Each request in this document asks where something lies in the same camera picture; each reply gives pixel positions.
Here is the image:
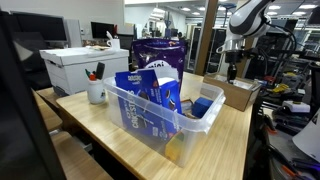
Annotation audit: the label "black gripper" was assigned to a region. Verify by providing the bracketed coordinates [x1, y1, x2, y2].
[225, 50, 243, 84]

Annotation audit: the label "brown cardboard box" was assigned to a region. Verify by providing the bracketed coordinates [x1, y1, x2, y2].
[203, 73, 261, 111]

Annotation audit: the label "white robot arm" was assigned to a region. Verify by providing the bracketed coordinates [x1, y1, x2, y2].
[217, 0, 274, 84]

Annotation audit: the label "blue cookie box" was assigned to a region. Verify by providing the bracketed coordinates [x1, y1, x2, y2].
[115, 71, 182, 141]

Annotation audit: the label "white file storage box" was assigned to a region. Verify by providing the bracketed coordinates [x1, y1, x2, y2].
[40, 47, 129, 96]

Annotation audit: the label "blue foam cube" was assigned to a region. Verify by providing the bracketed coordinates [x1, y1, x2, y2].
[192, 97, 213, 118]

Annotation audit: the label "purple mini cookie bag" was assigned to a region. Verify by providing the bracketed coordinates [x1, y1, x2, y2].
[132, 38, 186, 86]

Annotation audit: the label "clear plastic storage bin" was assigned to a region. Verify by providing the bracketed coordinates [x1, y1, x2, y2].
[103, 77, 226, 167]

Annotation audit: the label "yellow toy block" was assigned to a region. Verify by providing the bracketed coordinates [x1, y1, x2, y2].
[165, 132, 184, 162]

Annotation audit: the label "white mug with utensils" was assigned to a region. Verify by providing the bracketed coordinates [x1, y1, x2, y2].
[106, 32, 120, 50]

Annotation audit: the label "white pen cup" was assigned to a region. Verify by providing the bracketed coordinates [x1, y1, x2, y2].
[87, 80, 106, 104]

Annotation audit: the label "black computer monitor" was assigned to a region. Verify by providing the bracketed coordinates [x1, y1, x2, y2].
[91, 22, 114, 39]

